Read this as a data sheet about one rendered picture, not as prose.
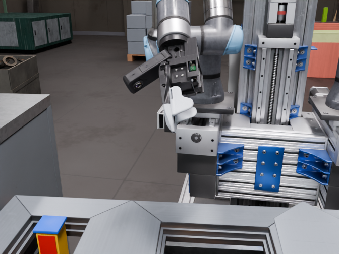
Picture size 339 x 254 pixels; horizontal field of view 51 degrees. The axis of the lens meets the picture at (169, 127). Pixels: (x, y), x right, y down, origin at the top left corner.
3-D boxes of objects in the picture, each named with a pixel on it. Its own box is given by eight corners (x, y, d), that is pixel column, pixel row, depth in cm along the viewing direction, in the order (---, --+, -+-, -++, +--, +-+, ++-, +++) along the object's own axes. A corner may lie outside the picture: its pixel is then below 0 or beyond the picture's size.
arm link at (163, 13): (186, 9, 89) (189, -19, 82) (189, 43, 85) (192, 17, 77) (155, 9, 89) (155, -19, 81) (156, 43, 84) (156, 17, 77)
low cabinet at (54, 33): (14, 41, 1072) (9, 12, 1042) (74, 43, 1038) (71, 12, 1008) (-37, 52, 876) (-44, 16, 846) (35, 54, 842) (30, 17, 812)
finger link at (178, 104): (193, 121, 65) (190, 80, 70) (163, 126, 67) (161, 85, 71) (196, 128, 68) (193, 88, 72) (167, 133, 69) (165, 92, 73)
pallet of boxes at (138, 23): (190, 56, 817) (191, 0, 773) (186, 63, 741) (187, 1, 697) (137, 55, 837) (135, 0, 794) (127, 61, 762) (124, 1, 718)
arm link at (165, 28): (153, 22, 78) (163, 45, 85) (154, 38, 76) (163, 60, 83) (186, 15, 76) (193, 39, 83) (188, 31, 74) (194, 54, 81)
